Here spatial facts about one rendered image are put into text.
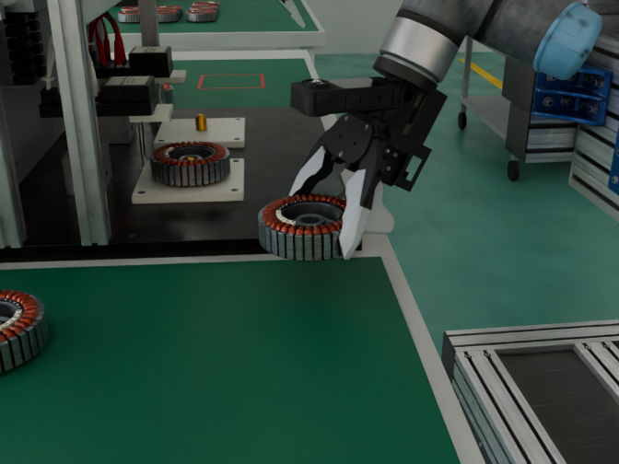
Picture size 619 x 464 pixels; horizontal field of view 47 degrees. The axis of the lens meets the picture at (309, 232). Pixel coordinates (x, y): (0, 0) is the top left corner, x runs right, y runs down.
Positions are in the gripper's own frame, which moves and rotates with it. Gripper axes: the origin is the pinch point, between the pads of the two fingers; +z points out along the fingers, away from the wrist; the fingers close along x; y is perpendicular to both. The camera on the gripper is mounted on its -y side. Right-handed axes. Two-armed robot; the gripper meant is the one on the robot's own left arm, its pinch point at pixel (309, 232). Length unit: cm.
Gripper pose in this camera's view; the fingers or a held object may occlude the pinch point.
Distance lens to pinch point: 77.5
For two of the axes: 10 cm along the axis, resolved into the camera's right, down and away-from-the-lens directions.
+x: -4.7, -3.6, 8.1
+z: -4.4, 8.9, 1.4
